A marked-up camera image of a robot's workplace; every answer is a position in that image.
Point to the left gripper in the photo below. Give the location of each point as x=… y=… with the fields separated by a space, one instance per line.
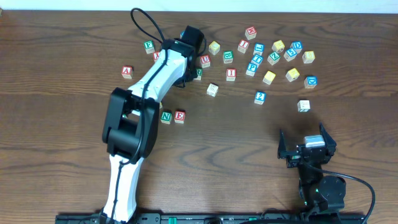
x=193 y=35

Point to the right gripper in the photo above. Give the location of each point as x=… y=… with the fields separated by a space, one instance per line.
x=301 y=154

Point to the green R wooden block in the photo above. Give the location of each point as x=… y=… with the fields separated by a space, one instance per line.
x=199 y=72

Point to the red i block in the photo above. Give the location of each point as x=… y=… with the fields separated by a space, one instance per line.
x=243 y=46
x=231 y=74

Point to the red E wooden block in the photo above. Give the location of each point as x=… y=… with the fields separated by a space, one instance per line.
x=179 y=117

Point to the green N wooden block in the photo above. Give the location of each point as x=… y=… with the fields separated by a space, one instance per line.
x=166 y=117

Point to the blue P wooden block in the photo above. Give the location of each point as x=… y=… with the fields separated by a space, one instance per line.
x=251 y=69

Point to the yellow S wooden block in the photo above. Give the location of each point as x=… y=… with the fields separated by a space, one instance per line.
x=269 y=77

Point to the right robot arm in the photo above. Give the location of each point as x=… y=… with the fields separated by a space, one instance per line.
x=322 y=194

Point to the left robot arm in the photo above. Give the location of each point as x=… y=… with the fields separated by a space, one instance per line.
x=132 y=119

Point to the red U block far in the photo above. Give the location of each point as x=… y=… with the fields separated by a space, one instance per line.
x=205 y=61

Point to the plain side yellow block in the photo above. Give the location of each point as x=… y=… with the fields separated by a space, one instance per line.
x=212 y=90

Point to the yellow C wooden block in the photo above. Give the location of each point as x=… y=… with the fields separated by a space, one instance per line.
x=214 y=47

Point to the red Y wooden block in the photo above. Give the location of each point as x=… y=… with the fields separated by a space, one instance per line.
x=156 y=56

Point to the green B wooden block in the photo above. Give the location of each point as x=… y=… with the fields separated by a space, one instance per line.
x=228 y=56

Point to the green 7 wooden block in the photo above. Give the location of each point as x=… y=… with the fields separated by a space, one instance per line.
x=303 y=106

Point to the green F wooden block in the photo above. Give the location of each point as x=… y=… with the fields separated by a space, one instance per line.
x=149 y=47

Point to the red A wooden block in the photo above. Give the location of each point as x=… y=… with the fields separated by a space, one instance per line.
x=127 y=72

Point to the blue D block near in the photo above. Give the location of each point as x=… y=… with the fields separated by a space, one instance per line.
x=310 y=82

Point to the blue d block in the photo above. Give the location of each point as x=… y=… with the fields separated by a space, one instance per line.
x=296 y=46
x=310 y=82

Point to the blue T wooden block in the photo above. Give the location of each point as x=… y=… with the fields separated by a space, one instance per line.
x=257 y=59

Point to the blue 2 wooden block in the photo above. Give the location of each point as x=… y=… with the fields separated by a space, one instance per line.
x=260 y=97

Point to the red M wooden block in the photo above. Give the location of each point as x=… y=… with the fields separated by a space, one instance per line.
x=250 y=33

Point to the blue L wooden block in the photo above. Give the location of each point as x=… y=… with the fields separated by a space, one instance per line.
x=258 y=49

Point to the yellow W wooden block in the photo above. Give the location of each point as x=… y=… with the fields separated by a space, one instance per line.
x=292 y=74

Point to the green Z wooden block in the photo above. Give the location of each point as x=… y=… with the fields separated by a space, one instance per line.
x=273 y=58

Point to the yellow 8 wooden block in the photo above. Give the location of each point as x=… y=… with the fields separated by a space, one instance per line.
x=308 y=57

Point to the yellow M wooden block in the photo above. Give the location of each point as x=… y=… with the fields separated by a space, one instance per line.
x=278 y=46

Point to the blue 5 wooden block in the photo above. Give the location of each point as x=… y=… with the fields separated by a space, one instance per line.
x=290 y=54

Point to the blue D block far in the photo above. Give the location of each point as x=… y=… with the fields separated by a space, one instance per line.
x=296 y=46

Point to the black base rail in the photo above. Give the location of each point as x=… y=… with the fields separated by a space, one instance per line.
x=268 y=217

